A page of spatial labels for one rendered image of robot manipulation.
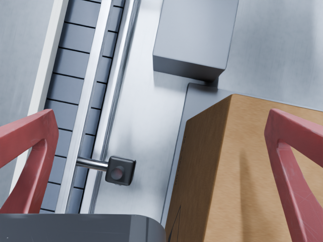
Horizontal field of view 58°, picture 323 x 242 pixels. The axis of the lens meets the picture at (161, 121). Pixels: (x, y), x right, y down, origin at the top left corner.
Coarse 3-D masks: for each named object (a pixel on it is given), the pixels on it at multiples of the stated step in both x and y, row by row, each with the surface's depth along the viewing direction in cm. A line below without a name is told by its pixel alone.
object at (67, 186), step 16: (112, 0) 35; (96, 32) 34; (96, 48) 34; (96, 64) 34; (96, 80) 35; (80, 96) 34; (80, 112) 34; (80, 128) 33; (80, 144) 33; (64, 176) 33; (64, 192) 33; (64, 208) 33
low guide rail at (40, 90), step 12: (60, 0) 39; (60, 12) 39; (60, 24) 40; (48, 36) 39; (48, 48) 39; (48, 60) 39; (48, 72) 39; (36, 84) 38; (48, 84) 40; (36, 96) 38; (36, 108) 38; (24, 156) 38; (12, 180) 38
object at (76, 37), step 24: (72, 0) 43; (96, 0) 43; (120, 0) 43; (72, 24) 42; (72, 48) 42; (72, 72) 42; (48, 96) 42; (72, 96) 42; (96, 96) 42; (72, 120) 42; (96, 120) 42; (48, 192) 41
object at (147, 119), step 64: (0, 0) 48; (256, 0) 48; (320, 0) 48; (0, 64) 47; (128, 64) 47; (256, 64) 48; (320, 64) 48; (128, 128) 47; (0, 192) 46; (128, 192) 46
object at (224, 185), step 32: (192, 128) 35; (224, 128) 18; (256, 128) 18; (192, 160) 29; (224, 160) 18; (256, 160) 18; (192, 192) 25; (224, 192) 18; (256, 192) 18; (320, 192) 18; (192, 224) 22; (224, 224) 17; (256, 224) 18
